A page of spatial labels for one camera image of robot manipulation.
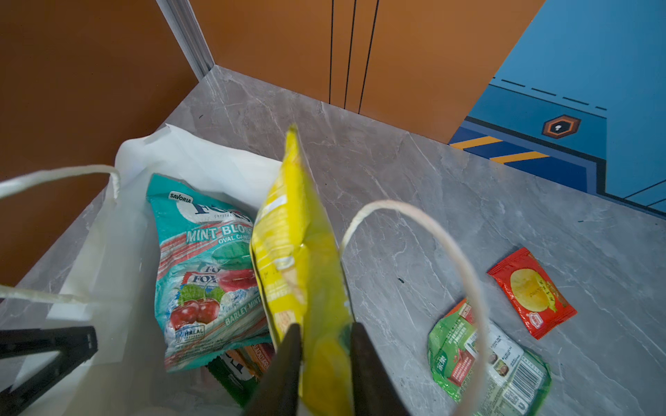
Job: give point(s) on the small red snack packet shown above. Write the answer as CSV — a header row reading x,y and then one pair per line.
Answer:
x,y
530,290

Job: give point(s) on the orange snack bag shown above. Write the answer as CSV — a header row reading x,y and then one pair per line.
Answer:
x,y
254,359

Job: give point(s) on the teal snack bag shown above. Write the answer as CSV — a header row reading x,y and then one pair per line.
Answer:
x,y
206,299

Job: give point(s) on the yellow green snack bag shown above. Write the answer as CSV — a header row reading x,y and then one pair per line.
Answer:
x,y
301,281

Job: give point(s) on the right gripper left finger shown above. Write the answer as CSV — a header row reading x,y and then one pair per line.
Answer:
x,y
278,391

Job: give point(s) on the green white snack bag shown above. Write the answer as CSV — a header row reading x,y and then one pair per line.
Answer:
x,y
518,380

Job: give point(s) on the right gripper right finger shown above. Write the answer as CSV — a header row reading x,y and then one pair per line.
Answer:
x,y
373,392

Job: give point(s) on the green lime candy bag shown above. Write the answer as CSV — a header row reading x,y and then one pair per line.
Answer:
x,y
239,382

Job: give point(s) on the floral paper gift bag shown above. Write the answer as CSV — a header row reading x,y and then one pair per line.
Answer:
x,y
100,350

